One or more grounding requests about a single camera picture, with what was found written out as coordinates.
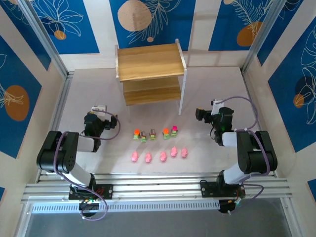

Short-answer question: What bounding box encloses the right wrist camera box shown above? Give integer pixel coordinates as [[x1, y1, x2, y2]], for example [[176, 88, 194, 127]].
[[210, 98, 225, 116]]

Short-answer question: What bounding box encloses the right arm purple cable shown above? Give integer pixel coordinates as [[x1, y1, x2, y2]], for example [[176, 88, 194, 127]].
[[219, 96, 271, 208]]

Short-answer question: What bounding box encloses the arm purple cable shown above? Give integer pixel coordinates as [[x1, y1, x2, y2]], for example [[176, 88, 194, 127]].
[[53, 111, 121, 221], [219, 96, 271, 208]]

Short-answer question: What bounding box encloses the wooden two-tier shelf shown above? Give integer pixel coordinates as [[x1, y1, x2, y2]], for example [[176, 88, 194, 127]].
[[114, 38, 189, 123]]

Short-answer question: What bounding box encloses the aluminium side rail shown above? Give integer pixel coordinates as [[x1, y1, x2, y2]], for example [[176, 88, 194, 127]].
[[239, 66, 277, 177], [36, 71, 75, 184]]

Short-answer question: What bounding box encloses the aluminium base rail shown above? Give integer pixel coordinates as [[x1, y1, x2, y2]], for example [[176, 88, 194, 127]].
[[21, 172, 289, 205]]

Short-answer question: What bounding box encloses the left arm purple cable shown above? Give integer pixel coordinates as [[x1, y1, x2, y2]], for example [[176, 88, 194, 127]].
[[53, 111, 121, 221]]

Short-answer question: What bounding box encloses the aluminium frame post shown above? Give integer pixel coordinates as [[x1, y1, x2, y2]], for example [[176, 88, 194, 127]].
[[14, 0, 75, 79], [241, 0, 286, 75]]

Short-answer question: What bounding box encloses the white slotted cable duct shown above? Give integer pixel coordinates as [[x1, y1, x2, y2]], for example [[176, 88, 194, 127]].
[[32, 200, 220, 213]]

